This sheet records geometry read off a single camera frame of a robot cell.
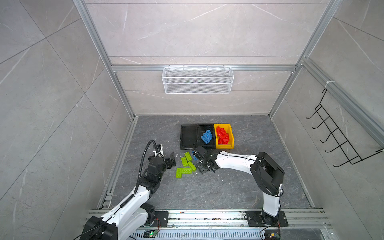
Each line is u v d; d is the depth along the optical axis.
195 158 0.75
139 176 0.58
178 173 0.89
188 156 0.94
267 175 0.48
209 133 1.05
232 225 0.73
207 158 0.70
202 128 1.13
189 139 1.06
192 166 0.89
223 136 1.02
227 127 1.05
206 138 1.02
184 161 0.93
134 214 0.58
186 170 0.90
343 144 0.63
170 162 0.76
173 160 0.77
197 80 1.00
